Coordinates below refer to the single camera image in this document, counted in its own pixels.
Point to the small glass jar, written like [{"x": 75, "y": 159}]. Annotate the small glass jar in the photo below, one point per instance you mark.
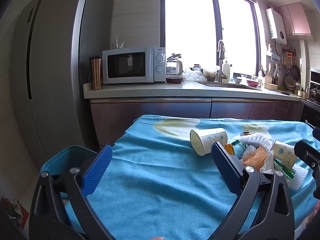
[{"x": 196, "y": 67}]

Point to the red floor mat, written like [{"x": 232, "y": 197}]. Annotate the red floor mat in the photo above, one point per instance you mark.
[{"x": 13, "y": 210}]

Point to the metal pot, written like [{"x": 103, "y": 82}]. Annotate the metal pot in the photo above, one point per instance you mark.
[{"x": 301, "y": 91}]

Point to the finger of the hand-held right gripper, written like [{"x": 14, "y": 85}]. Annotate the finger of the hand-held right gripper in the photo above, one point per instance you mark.
[
  {"x": 317, "y": 133},
  {"x": 310, "y": 155}
]

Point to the orange snack packet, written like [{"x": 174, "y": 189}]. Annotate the orange snack packet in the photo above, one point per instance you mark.
[{"x": 255, "y": 157}]

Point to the orange peel piece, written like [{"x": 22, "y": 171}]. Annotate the orange peel piece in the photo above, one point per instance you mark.
[{"x": 229, "y": 149}]

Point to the kitchen counter cabinets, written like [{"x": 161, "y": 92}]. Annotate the kitchen counter cabinets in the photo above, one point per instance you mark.
[{"x": 150, "y": 110}]

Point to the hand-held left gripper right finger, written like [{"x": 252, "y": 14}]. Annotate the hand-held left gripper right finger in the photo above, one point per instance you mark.
[{"x": 226, "y": 167}]

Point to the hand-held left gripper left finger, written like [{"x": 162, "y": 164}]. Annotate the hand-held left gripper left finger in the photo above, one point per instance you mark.
[{"x": 97, "y": 172}]

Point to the white water heater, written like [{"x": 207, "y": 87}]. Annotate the white water heater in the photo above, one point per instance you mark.
[{"x": 276, "y": 23}]

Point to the white dish soap bottle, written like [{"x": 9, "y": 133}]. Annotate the white dish soap bottle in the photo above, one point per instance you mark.
[{"x": 226, "y": 71}]

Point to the glass kettle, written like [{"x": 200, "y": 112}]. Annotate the glass kettle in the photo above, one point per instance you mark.
[{"x": 173, "y": 66}]

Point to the small white figurine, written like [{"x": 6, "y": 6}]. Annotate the small white figurine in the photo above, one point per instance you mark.
[{"x": 117, "y": 43}]

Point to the dark framed window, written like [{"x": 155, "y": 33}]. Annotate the dark framed window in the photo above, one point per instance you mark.
[{"x": 212, "y": 30}]

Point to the pink wall cabinet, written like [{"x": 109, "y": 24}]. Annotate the pink wall cabinet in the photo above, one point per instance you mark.
[{"x": 296, "y": 20}]

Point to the small white bowl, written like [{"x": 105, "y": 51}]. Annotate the small white bowl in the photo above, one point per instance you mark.
[{"x": 237, "y": 80}]

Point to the black frying pan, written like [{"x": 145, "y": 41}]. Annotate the black frying pan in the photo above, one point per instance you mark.
[{"x": 295, "y": 73}]

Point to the dark red lidded container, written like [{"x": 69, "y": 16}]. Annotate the dark red lidded container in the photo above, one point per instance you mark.
[{"x": 174, "y": 79}]

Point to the round metal strainer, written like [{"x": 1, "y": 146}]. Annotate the round metal strainer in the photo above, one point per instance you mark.
[{"x": 286, "y": 67}]

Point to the red bowl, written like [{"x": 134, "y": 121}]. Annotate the red bowl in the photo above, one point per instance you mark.
[{"x": 253, "y": 83}]

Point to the metal kitchen faucet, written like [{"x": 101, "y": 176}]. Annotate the metal kitchen faucet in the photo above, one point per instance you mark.
[{"x": 221, "y": 62}]

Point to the white printed paper cup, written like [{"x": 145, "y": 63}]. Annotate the white printed paper cup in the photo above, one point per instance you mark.
[
  {"x": 283, "y": 153},
  {"x": 210, "y": 138}
]

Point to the clear food container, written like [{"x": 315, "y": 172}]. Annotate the clear food container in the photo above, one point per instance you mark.
[{"x": 210, "y": 74}]

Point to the grey refrigerator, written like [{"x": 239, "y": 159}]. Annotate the grey refrigerator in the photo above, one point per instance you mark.
[{"x": 57, "y": 67}]

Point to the white tissue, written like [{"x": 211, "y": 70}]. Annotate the white tissue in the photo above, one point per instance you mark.
[{"x": 268, "y": 163}]

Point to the blue plastic bin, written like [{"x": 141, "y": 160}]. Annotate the blue plastic bin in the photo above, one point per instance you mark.
[{"x": 62, "y": 158}]

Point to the built-in black oven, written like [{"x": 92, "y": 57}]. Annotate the built-in black oven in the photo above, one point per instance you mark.
[{"x": 311, "y": 116}]

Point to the clear plastic bag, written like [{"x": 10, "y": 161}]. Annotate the clear plastic bag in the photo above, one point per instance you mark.
[{"x": 193, "y": 76}]

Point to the small brown wrapper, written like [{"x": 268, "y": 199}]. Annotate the small brown wrapper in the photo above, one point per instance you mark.
[{"x": 246, "y": 133}]

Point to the copper thermos tumbler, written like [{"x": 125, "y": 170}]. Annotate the copper thermos tumbler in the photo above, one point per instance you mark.
[{"x": 96, "y": 73}]

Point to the blue floral tablecloth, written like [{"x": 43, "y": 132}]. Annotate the blue floral tablecloth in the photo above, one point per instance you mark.
[{"x": 162, "y": 180}]

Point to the white microwave oven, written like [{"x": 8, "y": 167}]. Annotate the white microwave oven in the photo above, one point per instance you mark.
[{"x": 130, "y": 66}]

